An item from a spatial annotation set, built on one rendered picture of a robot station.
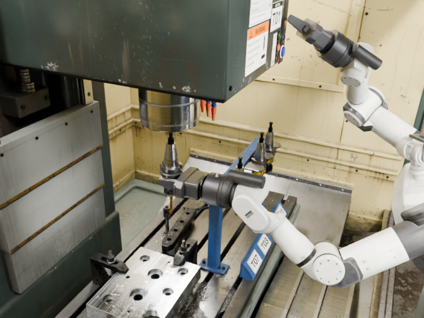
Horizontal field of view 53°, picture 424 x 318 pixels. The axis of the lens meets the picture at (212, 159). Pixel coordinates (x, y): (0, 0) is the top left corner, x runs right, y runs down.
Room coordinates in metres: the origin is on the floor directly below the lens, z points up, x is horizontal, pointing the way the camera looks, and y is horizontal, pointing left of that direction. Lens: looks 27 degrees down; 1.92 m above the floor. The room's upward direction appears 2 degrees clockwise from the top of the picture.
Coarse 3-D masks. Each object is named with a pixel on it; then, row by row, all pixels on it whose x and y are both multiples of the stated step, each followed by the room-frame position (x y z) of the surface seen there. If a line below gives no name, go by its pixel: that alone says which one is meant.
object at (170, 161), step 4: (168, 144) 1.03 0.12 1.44; (172, 144) 1.03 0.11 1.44; (168, 148) 1.03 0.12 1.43; (172, 148) 1.03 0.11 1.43; (176, 148) 1.04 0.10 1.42; (168, 152) 1.03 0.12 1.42; (172, 152) 1.03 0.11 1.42; (176, 152) 1.04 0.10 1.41; (164, 156) 1.04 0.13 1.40; (168, 156) 1.03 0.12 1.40; (172, 156) 1.03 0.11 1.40; (176, 156) 1.03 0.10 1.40; (164, 160) 1.03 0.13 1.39; (168, 160) 1.02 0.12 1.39; (172, 160) 1.03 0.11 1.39; (176, 160) 1.03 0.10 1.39; (164, 164) 1.03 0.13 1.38; (168, 164) 1.02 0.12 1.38; (172, 164) 1.02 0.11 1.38; (176, 164) 1.03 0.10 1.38
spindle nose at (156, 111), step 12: (144, 96) 0.99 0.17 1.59; (156, 96) 0.97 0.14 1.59; (168, 96) 0.96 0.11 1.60; (180, 96) 0.97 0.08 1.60; (144, 108) 0.99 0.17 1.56; (156, 108) 0.97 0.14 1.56; (168, 108) 0.96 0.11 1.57; (180, 108) 0.97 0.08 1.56; (192, 108) 0.99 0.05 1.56; (144, 120) 0.99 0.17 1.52; (156, 120) 0.97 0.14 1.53; (168, 120) 0.96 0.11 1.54; (180, 120) 0.97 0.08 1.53; (192, 120) 0.99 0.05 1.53
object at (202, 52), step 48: (0, 0) 1.09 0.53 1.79; (48, 0) 1.03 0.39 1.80; (96, 0) 0.97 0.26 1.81; (144, 0) 0.92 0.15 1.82; (192, 0) 0.88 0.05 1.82; (240, 0) 0.90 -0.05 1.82; (0, 48) 1.10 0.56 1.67; (48, 48) 1.03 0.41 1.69; (96, 48) 0.98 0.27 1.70; (144, 48) 0.93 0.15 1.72; (192, 48) 0.88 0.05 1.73; (240, 48) 0.92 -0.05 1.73; (192, 96) 0.88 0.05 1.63
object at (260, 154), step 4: (260, 144) 1.38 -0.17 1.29; (264, 144) 1.39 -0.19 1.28; (256, 148) 1.39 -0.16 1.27; (260, 148) 1.38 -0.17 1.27; (264, 148) 1.39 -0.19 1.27; (256, 152) 1.39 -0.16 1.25; (260, 152) 1.38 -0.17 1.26; (264, 152) 1.38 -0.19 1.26; (256, 156) 1.38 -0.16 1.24; (260, 156) 1.38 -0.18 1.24; (264, 156) 1.38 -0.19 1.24; (260, 160) 1.37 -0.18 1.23
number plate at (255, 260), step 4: (252, 252) 1.18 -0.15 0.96; (256, 252) 1.20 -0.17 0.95; (252, 256) 1.17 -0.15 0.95; (256, 256) 1.18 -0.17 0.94; (248, 260) 1.14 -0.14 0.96; (252, 260) 1.16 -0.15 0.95; (256, 260) 1.17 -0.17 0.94; (260, 260) 1.18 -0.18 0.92; (252, 264) 1.14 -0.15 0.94; (256, 264) 1.15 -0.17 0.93; (260, 264) 1.17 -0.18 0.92; (252, 268) 1.13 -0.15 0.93; (256, 268) 1.14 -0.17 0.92; (256, 272) 1.13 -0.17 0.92
